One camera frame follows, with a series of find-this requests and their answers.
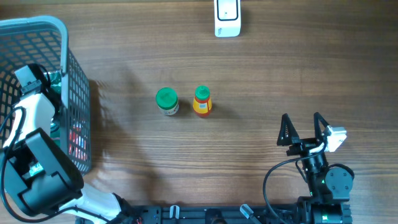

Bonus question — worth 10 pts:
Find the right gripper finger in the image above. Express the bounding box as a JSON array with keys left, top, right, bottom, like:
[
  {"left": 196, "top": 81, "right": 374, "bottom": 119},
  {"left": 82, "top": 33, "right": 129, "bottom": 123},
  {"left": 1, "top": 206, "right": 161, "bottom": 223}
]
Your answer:
[
  {"left": 313, "top": 112, "right": 331, "bottom": 141},
  {"left": 277, "top": 113, "right": 301, "bottom": 146}
]

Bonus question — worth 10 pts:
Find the red sauce bottle green cap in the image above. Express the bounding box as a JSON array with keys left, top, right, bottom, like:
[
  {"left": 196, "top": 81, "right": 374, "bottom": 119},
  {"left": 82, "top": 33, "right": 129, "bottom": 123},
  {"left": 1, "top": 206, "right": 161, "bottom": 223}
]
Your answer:
[{"left": 193, "top": 85, "right": 213, "bottom": 118}]

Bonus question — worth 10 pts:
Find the green lid spice jar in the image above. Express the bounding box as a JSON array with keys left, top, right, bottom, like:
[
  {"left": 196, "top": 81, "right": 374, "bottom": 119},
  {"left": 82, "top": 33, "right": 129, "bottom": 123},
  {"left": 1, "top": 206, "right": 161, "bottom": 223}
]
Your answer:
[{"left": 155, "top": 87, "right": 179, "bottom": 116}]

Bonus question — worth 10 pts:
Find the green 3M gloves packet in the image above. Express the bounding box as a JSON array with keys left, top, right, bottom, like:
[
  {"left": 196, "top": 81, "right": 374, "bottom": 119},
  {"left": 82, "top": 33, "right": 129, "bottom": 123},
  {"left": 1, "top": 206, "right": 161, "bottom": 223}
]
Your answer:
[{"left": 44, "top": 71, "right": 62, "bottom": 94}]

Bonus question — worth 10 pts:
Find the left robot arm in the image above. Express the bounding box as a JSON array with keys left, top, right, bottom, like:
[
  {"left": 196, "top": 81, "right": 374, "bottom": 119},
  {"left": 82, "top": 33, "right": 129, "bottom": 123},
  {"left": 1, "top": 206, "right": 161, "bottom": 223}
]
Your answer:
[{"left": 1, "top": 63, "right": 137, "bottom": 223}]

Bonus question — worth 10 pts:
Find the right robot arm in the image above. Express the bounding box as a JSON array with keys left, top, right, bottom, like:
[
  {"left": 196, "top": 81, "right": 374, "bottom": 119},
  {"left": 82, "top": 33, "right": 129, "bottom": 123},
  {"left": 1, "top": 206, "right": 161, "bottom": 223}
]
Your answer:
[{"left": 277, "top": 113, "right": 354, "bottom": 224}]

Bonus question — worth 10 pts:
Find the grey plastic mesh basket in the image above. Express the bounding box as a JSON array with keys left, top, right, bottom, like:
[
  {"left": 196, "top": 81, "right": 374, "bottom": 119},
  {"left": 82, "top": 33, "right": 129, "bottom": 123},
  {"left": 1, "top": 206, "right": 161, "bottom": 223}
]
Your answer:
[{"left": 1, "top": 16, "right": 91, "bottom": 175}]

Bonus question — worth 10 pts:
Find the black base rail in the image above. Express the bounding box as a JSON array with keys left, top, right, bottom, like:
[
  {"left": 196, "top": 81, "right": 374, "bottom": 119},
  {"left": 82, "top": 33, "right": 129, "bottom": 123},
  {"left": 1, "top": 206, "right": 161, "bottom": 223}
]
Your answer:
[{"left": 123, "top": 204, "right": 353, "bottom": 224}]

